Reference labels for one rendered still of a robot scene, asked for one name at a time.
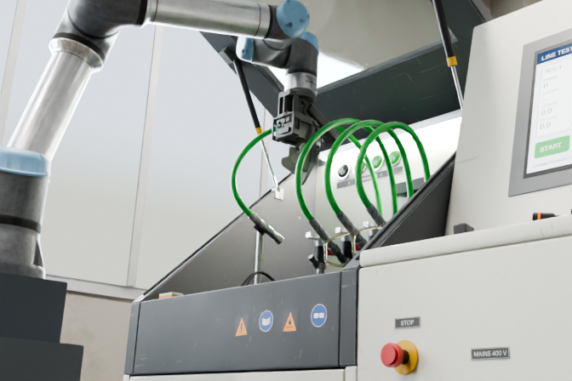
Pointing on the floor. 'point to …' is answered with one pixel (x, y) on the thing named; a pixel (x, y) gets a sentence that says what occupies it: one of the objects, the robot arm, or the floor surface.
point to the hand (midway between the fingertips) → (303, 180)
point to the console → (509, 48)
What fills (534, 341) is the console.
